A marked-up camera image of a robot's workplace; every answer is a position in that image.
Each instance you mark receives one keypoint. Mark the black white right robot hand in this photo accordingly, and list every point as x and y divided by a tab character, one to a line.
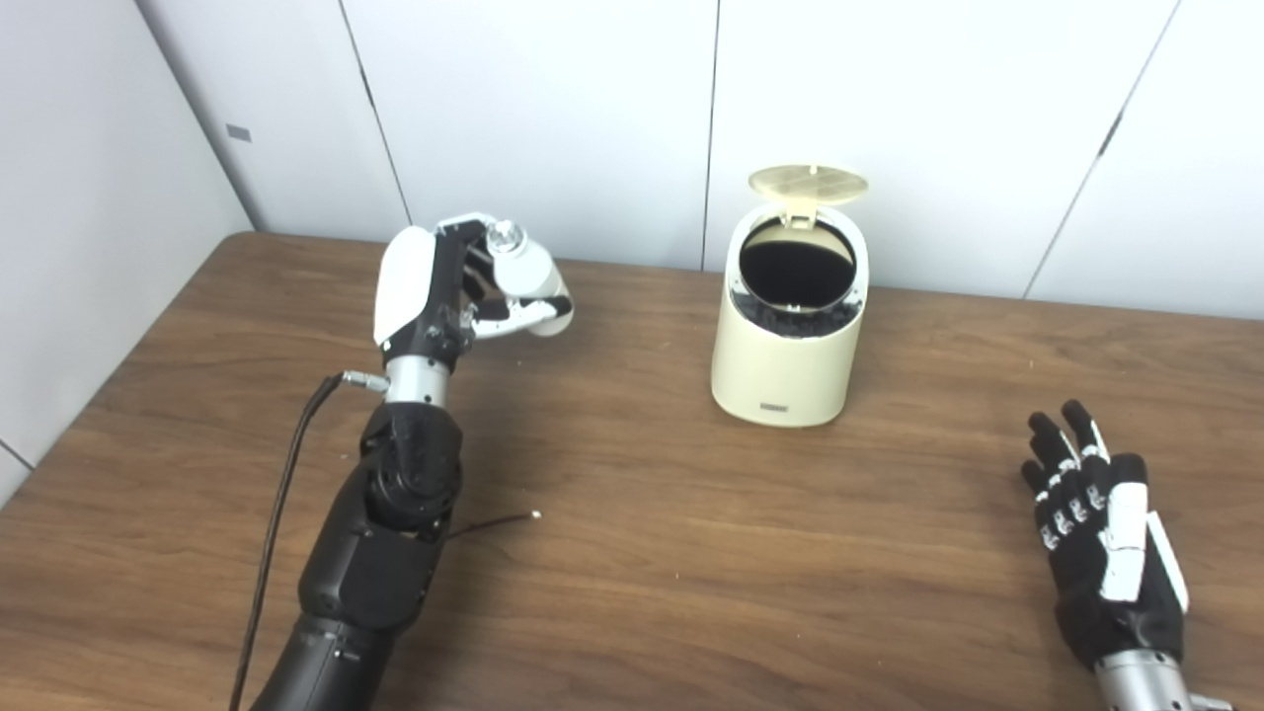
1106	583

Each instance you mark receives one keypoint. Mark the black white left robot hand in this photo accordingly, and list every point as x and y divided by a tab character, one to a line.
410	286

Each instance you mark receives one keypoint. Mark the small white plastic bottle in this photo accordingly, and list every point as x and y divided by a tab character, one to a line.
528	267

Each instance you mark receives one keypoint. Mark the cream round bin lid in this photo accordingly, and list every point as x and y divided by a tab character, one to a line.
808	183

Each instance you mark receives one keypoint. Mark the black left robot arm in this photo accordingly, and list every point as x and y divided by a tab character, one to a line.
380	553

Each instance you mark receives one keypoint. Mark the cream-colored bin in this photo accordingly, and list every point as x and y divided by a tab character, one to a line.
785	370

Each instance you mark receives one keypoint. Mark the black bin liner bag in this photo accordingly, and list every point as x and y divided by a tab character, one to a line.
795	272

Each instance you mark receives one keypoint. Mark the small grey wall tag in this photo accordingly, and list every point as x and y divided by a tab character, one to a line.
238	132

